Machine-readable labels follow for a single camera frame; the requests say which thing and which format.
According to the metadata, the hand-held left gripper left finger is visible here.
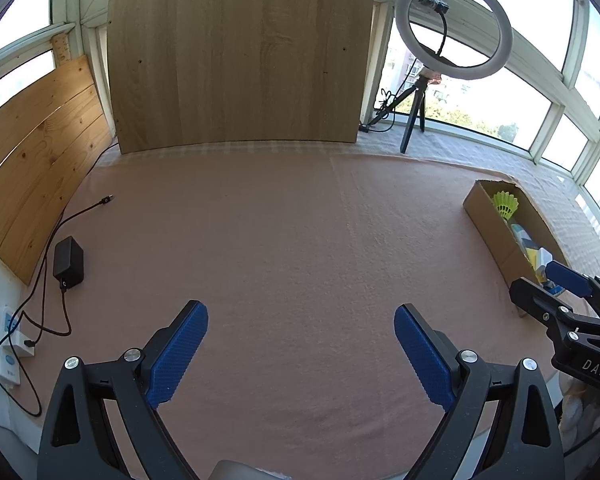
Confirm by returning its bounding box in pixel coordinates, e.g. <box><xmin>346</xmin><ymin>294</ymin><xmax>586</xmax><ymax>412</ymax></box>
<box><xmin>36</xmin><ymin>300</ymin><xmax>210</xmax><ymax>480</ymax></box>

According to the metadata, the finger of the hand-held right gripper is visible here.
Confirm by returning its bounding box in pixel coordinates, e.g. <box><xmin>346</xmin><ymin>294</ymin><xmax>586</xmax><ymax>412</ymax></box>
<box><xmin>509</xmin><ymin>277</ymin><xmax>582</xmax><ymax>342</ymax></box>
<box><xmin>546</xmin><ymin>259</ymin><xmax>600</xmax><ymax>312</ymax></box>

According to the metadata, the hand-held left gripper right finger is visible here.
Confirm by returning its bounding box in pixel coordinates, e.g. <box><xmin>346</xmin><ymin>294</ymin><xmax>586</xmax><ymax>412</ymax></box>
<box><xmin>394</xmin><ymin>303</ymin><xmax>566</xmax><ymax>480</ymax></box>

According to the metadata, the white charger plug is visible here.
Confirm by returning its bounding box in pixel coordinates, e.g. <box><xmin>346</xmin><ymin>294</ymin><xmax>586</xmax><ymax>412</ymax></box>
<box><xmin>537</xmin><ymin>248</ymin><xmax>554</xmax><ymax>282</ymax></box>

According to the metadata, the cardboard box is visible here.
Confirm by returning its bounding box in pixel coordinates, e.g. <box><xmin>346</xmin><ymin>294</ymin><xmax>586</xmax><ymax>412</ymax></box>
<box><xmin>462</xmin><ymin>179</ymin><xmax>572</xmax><ymax>319</ymax></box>

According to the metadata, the yellow plastic shuttlecock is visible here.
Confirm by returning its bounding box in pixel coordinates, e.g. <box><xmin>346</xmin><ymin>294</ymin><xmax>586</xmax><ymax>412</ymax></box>
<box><xmin>492</xmin><ymin>190</ymin><xmax>520</xmax><ymax>221</ymax></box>

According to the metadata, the person's right hand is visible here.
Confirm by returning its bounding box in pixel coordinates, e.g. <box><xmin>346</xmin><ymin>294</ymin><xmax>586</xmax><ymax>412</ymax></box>
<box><xmin>561</xmin><ymin>377</ymin><xmax>600</xmax><ymax>442</ymax></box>

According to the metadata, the black power adapter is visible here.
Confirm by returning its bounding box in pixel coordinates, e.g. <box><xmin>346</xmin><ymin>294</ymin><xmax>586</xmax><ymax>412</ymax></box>
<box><xmin>53</xmin><ymin>236</ymin><xmax>85</xmax><ymax>289</ymax></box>

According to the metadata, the black tripod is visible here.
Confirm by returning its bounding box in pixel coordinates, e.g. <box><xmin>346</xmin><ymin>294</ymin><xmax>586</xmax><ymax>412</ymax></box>
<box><xmin>367</xmin><ymin>77</ymin><xmax>429</xmax><ymax>155</ymax></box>

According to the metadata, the pine plank panel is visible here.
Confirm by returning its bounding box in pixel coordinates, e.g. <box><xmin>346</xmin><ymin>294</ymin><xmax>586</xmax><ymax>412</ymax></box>
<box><xmin>0</xmin><ymin>54</ymin><xmax>112</xmax><ymax>287</ymax></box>

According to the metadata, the light wooden board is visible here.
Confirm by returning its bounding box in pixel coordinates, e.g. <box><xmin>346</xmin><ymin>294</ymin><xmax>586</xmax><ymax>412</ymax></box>
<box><xmin>107</xmin><ymin>0</ymin><xmax>377</xmax><ymax>155</ymax></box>

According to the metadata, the narrow wooden slat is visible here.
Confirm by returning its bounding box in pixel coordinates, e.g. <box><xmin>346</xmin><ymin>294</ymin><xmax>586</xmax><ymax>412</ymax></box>
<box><xmin>52</xmin><ymin>33</ymin><xmax>74</xmax><ymax>69</ymax></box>

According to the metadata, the white wall power strip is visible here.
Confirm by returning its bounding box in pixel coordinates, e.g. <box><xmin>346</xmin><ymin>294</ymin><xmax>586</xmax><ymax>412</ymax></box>
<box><xmin>0</xmin><ymin>304</ymin><xmax>36</xmax><ymax>387</ymax></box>

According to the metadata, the black adapter cable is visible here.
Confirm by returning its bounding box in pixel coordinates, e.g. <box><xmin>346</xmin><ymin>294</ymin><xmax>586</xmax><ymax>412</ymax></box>
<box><xmin>0</xmin><ymin>193</ymin><xmax>115</xmax><ymax>418</ymax></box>

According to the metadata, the black ring light cable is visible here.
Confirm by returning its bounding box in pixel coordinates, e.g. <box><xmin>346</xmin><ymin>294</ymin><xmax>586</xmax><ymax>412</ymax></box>
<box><xmin>357</xmin><ymin>45</ymin><xmax>448</xmax><ymax>134</ymax></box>

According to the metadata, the white ring light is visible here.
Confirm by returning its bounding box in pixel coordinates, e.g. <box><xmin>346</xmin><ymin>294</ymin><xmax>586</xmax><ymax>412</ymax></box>
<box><xmin>395</xmin><ymin>0</ymin><xmax>515</xmax><ymax>81</ymax></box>

